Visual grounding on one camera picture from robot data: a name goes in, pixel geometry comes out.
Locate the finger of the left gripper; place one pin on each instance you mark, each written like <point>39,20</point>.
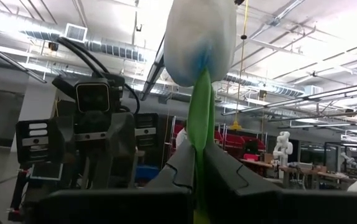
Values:
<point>65,137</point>
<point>121,155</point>

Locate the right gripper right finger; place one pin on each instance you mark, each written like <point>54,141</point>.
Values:
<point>234,193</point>

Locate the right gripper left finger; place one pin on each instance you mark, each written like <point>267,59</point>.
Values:
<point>178,175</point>

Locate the white tulip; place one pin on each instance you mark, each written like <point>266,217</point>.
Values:
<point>197,37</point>

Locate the blue plastic bin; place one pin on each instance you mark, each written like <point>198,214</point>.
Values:
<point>147,173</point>

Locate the person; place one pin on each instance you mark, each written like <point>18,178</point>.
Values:
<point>181,137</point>

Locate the red storage bins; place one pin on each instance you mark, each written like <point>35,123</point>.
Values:
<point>237,141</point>

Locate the wooden work table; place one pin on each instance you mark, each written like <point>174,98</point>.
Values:
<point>290,169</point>

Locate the white robot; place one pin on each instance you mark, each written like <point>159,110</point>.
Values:
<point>282,146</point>

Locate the white ceiling air vent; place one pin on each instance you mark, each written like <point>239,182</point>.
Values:
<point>76,32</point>

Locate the ceiling strip light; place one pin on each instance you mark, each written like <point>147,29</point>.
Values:
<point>331,125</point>
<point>343,91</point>

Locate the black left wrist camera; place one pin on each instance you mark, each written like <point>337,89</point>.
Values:
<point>93,96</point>

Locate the silver ceiling air duct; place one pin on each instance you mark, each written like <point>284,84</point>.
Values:
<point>119,51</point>
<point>275,88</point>

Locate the black framed glass enclosure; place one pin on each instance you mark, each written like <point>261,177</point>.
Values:
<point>343,143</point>

